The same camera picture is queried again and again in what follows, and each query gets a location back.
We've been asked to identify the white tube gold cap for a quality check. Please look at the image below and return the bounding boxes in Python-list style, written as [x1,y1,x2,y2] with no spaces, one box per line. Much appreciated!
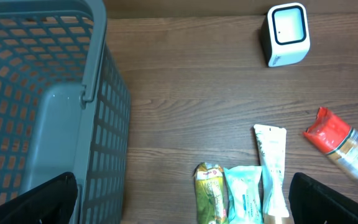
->
[254,124,290,224]

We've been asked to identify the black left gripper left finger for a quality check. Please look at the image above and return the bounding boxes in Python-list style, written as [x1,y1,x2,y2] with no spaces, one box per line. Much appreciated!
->
[0,172,78,224]

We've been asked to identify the green snack packet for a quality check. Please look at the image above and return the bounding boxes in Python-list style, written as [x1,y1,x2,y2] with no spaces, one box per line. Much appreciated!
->
[194,162,229,224]

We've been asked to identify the teal wipes packet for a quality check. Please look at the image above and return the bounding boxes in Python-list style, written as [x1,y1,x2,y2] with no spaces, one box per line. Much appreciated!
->
[224,166,263,224]

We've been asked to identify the grey plastic shopping basket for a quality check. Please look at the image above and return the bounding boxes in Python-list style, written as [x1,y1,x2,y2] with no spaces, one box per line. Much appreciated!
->
[0,0,131,223]

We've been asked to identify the spaghetti pack red ends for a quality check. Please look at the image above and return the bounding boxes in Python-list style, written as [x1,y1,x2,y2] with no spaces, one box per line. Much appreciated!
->
[303,107,358,181]

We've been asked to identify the white barcode scanner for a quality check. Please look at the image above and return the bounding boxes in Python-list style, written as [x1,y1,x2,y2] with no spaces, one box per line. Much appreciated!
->
[260,2,311,67]

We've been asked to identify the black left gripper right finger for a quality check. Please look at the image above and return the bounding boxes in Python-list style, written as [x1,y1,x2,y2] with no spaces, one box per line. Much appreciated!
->
[288,172,358,224]

